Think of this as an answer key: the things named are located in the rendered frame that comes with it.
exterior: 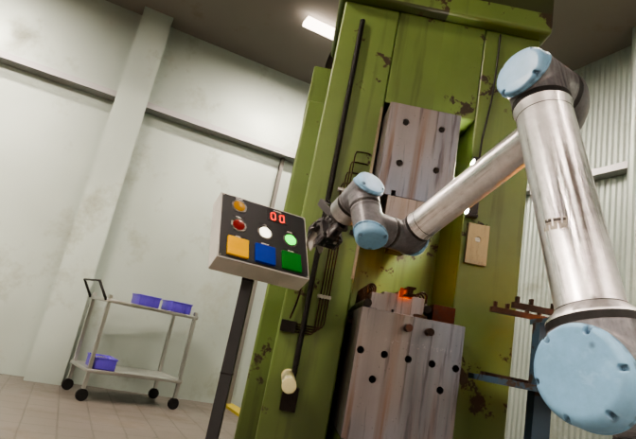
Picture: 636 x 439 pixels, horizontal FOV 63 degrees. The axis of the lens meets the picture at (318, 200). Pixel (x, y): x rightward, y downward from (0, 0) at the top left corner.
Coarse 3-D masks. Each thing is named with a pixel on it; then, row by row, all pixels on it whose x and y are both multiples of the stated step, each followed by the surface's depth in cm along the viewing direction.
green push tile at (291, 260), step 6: (282, 252) 180; (288, 252) 181; (282, 258) 178; (288, 258) 180; (294, 258) 181; (300, 258) 183; (282, 264) 177; (288, 264) 178; (294, 264) 180; (300, 264) 181; (288, 270) 177; (294, 270) 178; (300, 270) 179
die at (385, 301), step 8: (368, 296) 202; (376, 296) 195; (384, 296) 195; (392, 296) 195; (376, 304) 194; (384, 304) 194; (392, 304) 194; (400, 304) 195; (408, 304) 195; (416, 304) 195; (400, 312) 194; (408, 312) 194; (416, 312) 194
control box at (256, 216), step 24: (216, 216) 180; (240, 216) 181; (264, 216) 187; (288, 216) 194; (216, 240) 171; (264, 240) 180; (216, 264) 169; (240, 264) 170; (264, 264) 173; (288, 288) 183
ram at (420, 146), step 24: (384, 120) 225; (408, 120) 214; (432, 120) 215; (456, 120) 215; (384, 144) 211; (408, 144) 211; (432, 144) 212; (456, 144) 213; (384, 168) 208; (408, 168) 209; (432, 168) 209; (384, 192) 205; (408, 192) 206; (432, 192) 207
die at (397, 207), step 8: (384, 200) 212; (392, 200) 205; (400, 200) 205; (408, 200) 205; (384, 208) 207; (392, 208) 204; (400, 208) 204; (408, 208) 204; (416, 208) 205; (392, 216) 203; (400, 216) 203
